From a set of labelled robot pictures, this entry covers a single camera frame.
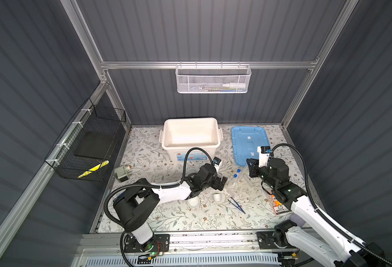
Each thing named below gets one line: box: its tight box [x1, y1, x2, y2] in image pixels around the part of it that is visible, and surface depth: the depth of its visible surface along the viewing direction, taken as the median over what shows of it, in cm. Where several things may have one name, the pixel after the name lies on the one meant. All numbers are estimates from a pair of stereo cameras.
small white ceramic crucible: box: [212, 193, 222, 203], surface depth 86 cm
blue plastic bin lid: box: [231, 125, 271, 167], surface depth 114 cm
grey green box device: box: [114, 164, 132, 183], surface depth 93 cm
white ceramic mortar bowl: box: [187, 196, 201, 209], surface depth 86 cm
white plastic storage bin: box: [158, 117, 224, 162], surface depth 106 cm
